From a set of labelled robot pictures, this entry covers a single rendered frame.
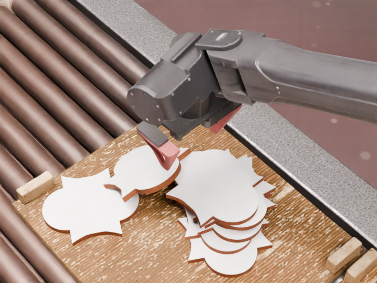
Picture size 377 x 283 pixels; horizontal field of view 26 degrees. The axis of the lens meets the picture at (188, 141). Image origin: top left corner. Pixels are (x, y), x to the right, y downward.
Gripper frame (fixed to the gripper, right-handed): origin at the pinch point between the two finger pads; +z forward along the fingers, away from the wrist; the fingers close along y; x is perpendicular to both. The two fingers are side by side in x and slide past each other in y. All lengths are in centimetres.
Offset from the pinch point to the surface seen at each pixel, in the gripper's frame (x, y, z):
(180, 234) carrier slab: 4.6, 6.1, 11.7
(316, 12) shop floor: -75, -136, 105
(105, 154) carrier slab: -15.0, 4.4, 11.9
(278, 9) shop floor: -86, -128, 105
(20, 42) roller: -48, -2, 15
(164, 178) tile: -0.2, 4.9, 3.5
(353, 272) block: 27.1, -6.1, 8.7
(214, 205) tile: 7.1, 1.9, 5.6
